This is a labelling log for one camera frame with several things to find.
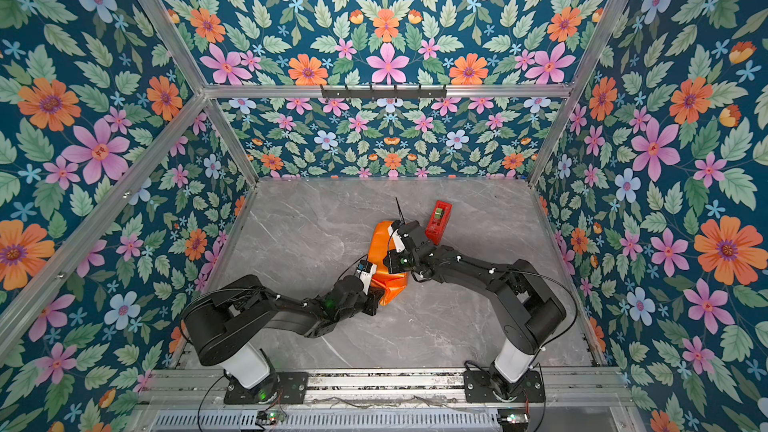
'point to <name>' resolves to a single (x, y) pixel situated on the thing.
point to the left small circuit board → (270, 417)
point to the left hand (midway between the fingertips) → (389, 288)
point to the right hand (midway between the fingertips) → (384, 260)
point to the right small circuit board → (513, 419)
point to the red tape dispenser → (438, 223)
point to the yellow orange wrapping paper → (390, 285)
